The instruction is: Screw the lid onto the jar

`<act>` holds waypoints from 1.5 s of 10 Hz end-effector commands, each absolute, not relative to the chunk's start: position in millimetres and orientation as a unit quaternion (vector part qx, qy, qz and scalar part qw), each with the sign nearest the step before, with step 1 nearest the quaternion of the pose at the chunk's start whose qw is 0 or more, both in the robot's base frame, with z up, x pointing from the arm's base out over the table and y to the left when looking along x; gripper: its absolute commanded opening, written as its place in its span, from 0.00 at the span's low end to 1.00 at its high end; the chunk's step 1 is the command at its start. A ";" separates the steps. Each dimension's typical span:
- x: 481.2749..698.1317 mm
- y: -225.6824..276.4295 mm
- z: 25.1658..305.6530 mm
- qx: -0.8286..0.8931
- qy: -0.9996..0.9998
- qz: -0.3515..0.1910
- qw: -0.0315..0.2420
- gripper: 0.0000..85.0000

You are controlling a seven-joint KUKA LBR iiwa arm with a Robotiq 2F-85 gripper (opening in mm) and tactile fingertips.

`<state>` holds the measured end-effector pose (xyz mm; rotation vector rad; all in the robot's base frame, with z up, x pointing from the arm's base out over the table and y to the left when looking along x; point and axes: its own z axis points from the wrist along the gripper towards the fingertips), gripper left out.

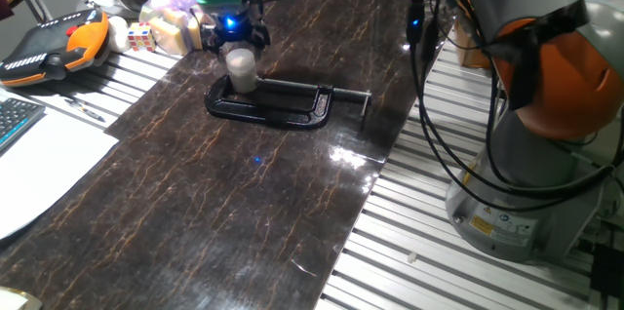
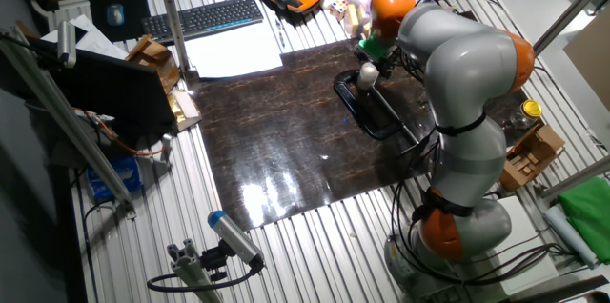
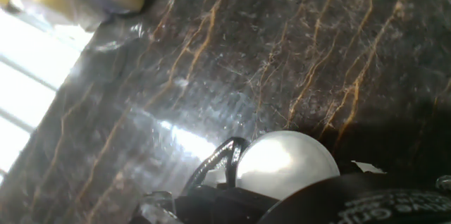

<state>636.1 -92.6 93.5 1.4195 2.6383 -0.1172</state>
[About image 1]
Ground orange black teach pendant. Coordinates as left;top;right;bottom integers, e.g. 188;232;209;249
0;8;111;88

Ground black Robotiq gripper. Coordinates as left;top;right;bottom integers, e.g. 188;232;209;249
200;5;272;54

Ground black metal C-clamp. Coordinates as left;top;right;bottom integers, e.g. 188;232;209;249
204;73;372;133

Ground large white paper sheet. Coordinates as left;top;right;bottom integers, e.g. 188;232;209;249
0;88;120;242

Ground dark pen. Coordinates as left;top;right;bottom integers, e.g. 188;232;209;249
64;97;106;123

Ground white spool stand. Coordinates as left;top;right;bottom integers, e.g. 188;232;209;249
76;0;142;21

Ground small clear jar white contents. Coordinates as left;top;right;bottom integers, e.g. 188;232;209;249
226;60;258;95

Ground Rubik's cube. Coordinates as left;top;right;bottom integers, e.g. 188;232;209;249
127;21;157;53

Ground black cable with lit adapter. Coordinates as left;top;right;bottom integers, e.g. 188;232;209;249
405;0;615;213

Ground plastic bag of sponges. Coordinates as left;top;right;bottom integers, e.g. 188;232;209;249
138;0;211;57

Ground dark marble pattern mat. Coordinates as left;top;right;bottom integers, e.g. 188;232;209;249
0;0;457;310

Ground open brown cardboard box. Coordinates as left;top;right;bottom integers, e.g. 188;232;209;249
452;15;492;70

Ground black computer keyboard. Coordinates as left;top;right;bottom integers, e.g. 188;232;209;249
0;97;47;153

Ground black power box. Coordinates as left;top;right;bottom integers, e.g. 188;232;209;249
589;241;624;301

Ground thick black cable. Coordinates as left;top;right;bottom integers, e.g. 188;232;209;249
418;0;624;199

